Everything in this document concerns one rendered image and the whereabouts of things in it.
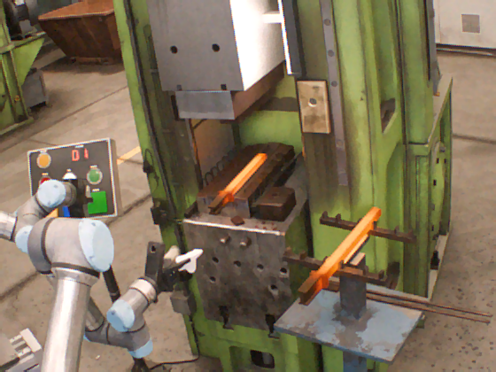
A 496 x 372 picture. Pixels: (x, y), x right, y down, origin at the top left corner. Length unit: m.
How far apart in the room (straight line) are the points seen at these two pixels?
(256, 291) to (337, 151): 0.57
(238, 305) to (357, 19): 1.10
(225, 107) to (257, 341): 0.91
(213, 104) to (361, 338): 0.84
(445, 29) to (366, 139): 5.32
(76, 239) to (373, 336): 0.89
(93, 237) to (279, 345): 1.12
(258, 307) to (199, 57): 0.91
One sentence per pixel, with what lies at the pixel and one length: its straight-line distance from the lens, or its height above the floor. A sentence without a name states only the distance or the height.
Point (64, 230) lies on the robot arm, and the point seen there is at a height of 1.31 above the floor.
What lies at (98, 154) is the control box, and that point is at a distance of 2.14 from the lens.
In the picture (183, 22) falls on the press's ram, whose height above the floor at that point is 1.59.
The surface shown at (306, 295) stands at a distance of 1.49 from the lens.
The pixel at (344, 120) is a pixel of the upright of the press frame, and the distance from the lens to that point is 1.87.
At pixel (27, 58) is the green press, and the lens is 7.11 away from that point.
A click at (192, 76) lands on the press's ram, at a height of 1.41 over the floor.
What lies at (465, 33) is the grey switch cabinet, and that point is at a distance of 7.07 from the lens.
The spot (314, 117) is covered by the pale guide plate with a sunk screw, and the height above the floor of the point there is 1.24.
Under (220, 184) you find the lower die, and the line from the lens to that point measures 2.09.
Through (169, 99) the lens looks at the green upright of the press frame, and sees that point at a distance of 2.13.
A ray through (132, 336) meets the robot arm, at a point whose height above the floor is 0.91.
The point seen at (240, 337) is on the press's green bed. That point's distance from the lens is 2.31.
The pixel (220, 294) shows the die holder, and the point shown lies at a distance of 2.19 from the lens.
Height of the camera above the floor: 1.92
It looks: 27 degrees down
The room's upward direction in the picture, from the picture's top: 9 degrees counter-clockwise
